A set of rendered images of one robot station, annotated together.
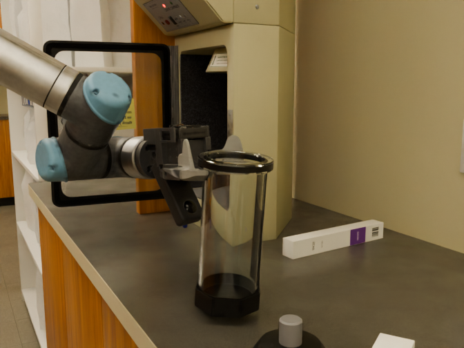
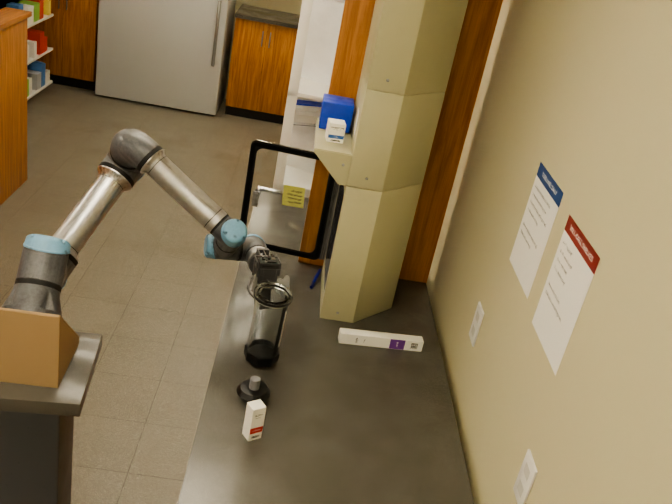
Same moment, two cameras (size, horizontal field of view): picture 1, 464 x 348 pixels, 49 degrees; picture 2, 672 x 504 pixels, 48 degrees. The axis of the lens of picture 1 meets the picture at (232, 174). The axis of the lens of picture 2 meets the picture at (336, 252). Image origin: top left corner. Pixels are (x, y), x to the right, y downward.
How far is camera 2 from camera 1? 1.53 m
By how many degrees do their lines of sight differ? 27
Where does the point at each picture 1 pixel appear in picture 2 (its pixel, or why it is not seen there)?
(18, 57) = (195, 205)
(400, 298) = (353, 392)
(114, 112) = (233, 244)
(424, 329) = (335, 411)
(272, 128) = (363, 255)
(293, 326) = (253, 382)
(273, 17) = (378, 186)
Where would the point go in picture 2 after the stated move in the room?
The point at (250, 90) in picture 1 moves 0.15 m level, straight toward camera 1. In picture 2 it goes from (350, 228) to (326, 243)
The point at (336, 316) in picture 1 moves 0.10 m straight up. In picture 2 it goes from (306, 386) to (312, 357)
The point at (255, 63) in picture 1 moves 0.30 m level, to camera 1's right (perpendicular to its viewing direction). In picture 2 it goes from (358, 212) to (448, 247)
